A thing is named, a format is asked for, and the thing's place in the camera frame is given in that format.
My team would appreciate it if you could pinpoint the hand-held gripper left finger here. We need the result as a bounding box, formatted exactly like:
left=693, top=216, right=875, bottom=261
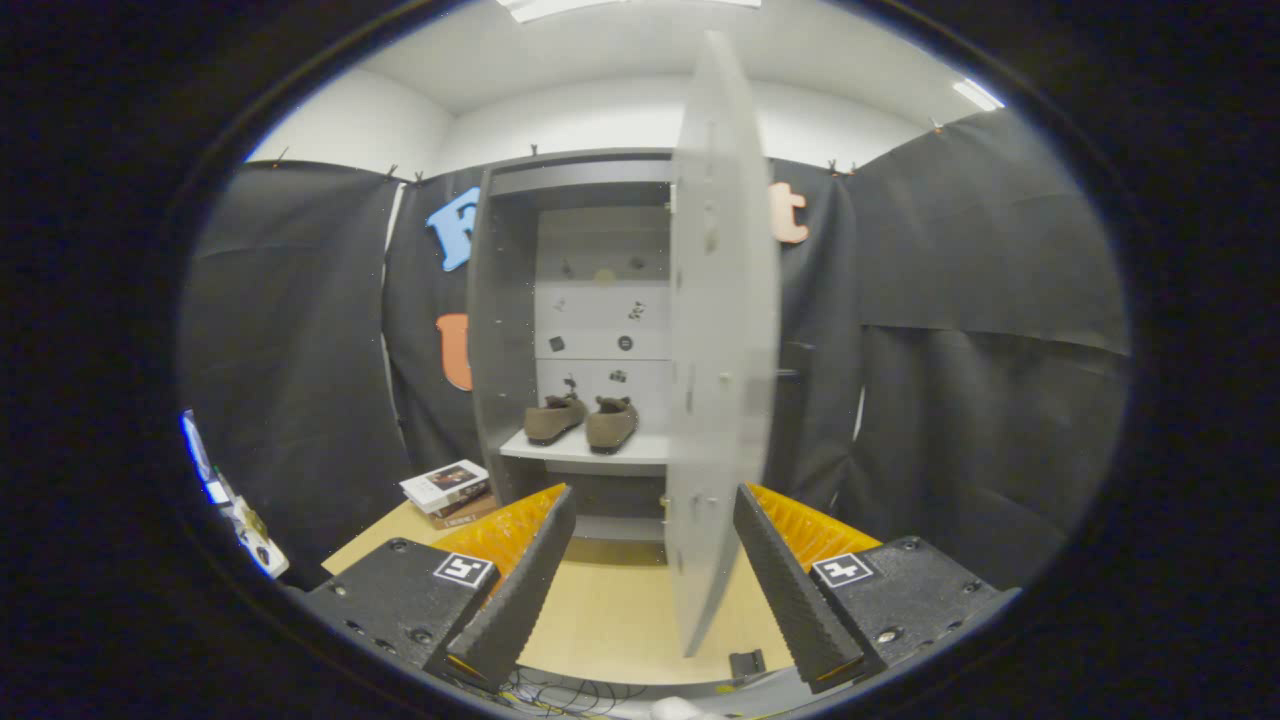
left=300, top=483, right=579, bottom=693

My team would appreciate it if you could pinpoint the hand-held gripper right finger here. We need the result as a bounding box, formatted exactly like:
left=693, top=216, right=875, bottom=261
left=732, top=482, right=1023, bottom=696

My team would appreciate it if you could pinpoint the brown fuzzy shoe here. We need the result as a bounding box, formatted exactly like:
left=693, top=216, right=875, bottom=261
left=585, top=396, right=641, bottom=455
left=523, top=392, right=589, bottom=447

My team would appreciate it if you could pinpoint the grey shoe cabinet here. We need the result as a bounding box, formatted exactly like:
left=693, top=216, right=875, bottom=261
left=468, top=148, right=681, bottom=546

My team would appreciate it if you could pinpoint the brown book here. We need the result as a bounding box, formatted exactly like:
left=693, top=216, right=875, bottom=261
left=430, top=497, right=499, bottom=531

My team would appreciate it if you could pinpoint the black book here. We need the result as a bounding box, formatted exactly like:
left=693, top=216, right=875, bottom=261
left=425, top=490, right=493, bottom=519

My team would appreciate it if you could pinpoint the white book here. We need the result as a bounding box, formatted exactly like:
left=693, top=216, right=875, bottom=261
left=400, top=460, right=491, bottom=514

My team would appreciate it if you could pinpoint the white printed box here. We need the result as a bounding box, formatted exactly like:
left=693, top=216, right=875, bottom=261
left=228, top=495, right=291, bottom=579

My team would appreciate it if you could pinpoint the black backdrop cloth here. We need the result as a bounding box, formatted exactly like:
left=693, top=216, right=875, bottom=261
left=180, top=108, right=1133, bottom=591

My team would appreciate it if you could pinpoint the blue and white panel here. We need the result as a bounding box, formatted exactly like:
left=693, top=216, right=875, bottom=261
left=182, top=410, right=233, bottom=506

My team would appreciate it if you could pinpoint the row of black cloth clips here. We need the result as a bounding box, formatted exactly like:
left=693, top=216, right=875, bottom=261
left=275, top=118, right=946, bottom=183

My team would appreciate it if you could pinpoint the small ceiling light panel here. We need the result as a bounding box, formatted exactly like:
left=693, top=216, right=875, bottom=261
left=952, top=78, right=1006, bottom=113

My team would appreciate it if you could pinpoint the long ceiling light panel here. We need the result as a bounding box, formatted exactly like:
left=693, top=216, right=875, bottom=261
left=497, top=0, right=763, bottom=23

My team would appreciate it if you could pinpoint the bundle of thin cables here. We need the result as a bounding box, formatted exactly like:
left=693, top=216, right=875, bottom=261
left=445, top=665, right=651, bottom=719

